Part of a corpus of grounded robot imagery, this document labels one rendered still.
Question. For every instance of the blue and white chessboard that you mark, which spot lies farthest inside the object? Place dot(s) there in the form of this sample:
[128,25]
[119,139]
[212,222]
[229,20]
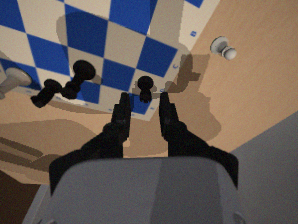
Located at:
[123,39]

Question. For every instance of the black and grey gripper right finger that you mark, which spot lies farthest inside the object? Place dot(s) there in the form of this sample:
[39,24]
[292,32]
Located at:
[182,142]

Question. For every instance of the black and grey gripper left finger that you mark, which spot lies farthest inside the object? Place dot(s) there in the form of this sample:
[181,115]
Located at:
[107,144]

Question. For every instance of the white pawn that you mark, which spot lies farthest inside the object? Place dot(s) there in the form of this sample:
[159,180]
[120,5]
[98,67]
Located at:
[220,45]

